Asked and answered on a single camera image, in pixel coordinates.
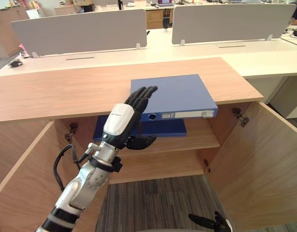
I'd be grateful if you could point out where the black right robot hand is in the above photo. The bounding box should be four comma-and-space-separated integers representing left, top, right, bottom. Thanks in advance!
188, 210, 233, 232

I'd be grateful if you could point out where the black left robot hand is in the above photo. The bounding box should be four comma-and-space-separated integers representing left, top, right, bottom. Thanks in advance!
102, 85, 159, 151

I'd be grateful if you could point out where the blue lever arch folder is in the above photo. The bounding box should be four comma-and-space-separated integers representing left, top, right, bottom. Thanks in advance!
130, 74, 219, 122

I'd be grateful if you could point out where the wooden office cabinet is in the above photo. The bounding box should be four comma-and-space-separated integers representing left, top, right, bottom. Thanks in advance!
0, 57, 265, 191

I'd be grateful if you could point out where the flat blue folder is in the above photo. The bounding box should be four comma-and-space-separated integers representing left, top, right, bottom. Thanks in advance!
93, 115, 188, 142

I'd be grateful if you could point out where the wooden cabinet door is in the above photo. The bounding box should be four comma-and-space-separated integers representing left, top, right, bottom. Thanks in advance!
206, 101, 297, 232
0, 120, 108, 232

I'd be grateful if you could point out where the white office desk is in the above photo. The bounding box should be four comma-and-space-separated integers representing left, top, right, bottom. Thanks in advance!
0, 29, 297, 79

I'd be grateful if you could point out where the brown wooden side cabinet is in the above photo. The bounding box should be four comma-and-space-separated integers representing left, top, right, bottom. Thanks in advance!
0, 5, 30, 58

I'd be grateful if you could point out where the grey desk divider panel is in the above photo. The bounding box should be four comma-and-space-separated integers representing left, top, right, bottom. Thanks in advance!
172, 3, 297, 45
10, 9, 148, 57

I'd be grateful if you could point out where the black spare robot hand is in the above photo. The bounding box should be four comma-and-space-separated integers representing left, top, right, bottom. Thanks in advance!
162, 8, 173, 29

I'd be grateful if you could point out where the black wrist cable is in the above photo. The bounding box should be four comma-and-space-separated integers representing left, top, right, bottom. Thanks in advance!
53, 144, 81, 192

